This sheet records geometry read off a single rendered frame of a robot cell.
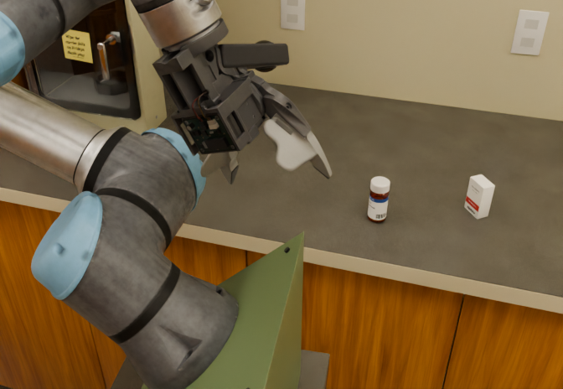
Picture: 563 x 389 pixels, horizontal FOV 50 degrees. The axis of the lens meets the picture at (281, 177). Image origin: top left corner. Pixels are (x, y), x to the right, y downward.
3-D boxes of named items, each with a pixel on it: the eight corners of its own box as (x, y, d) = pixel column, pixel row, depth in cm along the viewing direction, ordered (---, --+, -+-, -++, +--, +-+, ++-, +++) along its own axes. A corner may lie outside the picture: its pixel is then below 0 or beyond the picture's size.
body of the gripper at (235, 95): (193, 161, 67) (137, 64, 61) (235, 118, 72) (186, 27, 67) (245, 156, 62) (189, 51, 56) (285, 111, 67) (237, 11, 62)
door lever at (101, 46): (121, 72, 145) (111, 70, 146) (116, 33, 140) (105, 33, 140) (110, 81, 141) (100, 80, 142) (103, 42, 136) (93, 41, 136)
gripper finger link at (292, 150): (310, 204, 64) (241, 150, 64) (333, 170, 68) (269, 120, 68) (323, 189, 62) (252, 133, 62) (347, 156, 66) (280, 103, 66)
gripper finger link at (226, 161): (190, 195, 74) (192, 141, 67) (217, 167, 78) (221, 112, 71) (212, 206, 73) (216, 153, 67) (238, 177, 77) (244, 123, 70)
